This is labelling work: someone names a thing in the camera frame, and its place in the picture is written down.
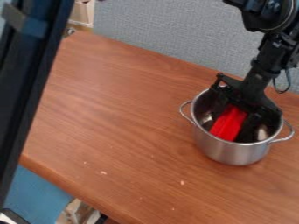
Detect red plastic block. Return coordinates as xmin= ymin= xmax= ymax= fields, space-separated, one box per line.
xmin=210 ymin=105 xmax=248 ymax=141

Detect wooden frame under table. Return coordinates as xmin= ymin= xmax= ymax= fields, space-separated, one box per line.
xmin=55 ymin=199 xmax=100 ymax=224

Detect light wooden furniture piece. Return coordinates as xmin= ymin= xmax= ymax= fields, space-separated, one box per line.
xmin=68 ymin=0 xmax=96 ymax=31

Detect stainless steel pot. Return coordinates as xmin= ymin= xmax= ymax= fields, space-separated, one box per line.
xmin=179 ymin=89 xmax=295 ymax=166

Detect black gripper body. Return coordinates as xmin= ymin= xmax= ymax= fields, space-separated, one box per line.
xmin=210 ymin=70 xmax=283 ymax=122

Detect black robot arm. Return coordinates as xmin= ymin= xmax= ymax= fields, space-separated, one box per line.
xmin=210 ymin=0 xmax=299 ymax=143

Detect dark blue arm link foreground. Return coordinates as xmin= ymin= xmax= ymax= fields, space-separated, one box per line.
xmin=0 ymin=0 xmax=75 ymax=208

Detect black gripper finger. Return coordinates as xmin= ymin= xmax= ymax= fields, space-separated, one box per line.
xmin=236 ymin=114 xmax=262 ymax=143
xmin=211 ymin=90 xmax=230 ymax=120

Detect dark object bottom corner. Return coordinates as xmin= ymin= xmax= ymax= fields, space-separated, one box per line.
xmin=0 ymin=208 xmax=31 ymax=224

